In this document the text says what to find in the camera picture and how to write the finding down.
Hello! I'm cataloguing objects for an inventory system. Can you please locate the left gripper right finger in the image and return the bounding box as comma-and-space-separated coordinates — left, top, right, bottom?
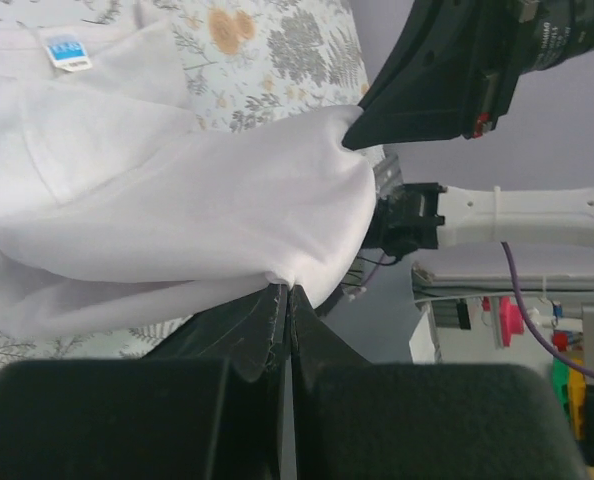
288, 288, 588, 479

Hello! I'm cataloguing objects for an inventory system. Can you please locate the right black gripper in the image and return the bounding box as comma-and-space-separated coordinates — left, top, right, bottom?
342, 0, 594, 150

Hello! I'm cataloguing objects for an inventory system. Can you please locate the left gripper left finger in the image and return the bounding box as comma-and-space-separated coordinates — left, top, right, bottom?
0, 286, 288, 479

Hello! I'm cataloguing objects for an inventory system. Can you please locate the white t shirt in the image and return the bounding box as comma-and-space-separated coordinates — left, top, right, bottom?
0, 5, 376, 338

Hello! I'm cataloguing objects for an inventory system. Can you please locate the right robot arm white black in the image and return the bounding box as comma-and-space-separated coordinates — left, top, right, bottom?
343, 1, 594, 259

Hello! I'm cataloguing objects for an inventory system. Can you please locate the floral patterned table mat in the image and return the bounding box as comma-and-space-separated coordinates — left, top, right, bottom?
0, 0, 373, 386

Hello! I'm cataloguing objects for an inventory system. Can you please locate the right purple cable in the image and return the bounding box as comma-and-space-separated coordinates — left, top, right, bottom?
499, 240, 594, 389

